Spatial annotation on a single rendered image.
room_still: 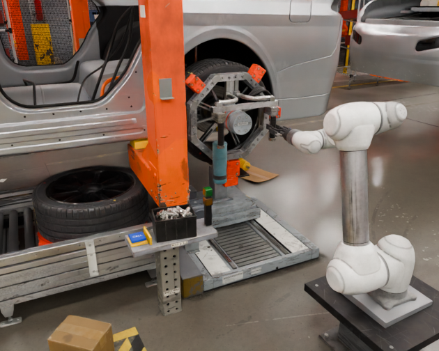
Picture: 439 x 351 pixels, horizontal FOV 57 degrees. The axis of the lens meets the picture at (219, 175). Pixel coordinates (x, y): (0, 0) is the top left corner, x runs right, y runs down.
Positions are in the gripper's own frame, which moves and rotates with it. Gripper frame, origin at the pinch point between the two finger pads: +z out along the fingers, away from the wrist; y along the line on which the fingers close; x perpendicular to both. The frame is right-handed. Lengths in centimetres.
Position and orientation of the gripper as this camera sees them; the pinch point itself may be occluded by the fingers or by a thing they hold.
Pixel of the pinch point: (272, 127)
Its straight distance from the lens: 244.6
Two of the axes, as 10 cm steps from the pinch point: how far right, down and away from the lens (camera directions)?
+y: 9.1, -1.6, 3.9
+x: 0.0, -9.2, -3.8
